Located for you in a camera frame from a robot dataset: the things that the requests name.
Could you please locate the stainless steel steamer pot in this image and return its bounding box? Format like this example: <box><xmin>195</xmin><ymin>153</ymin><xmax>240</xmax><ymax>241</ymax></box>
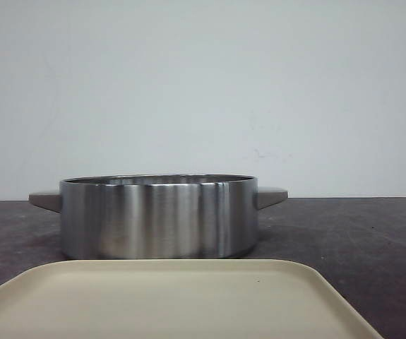
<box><xmin>28</xmin><ymin>174</ymin><xmax>288</xmax><ymax>260</ymax></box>

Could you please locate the cream plastic tray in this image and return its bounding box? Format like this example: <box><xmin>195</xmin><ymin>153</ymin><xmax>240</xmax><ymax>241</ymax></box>
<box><xmin>0</xmin><ymin>259</ymin><xmax>378</xmax><ymax>338</ymax></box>

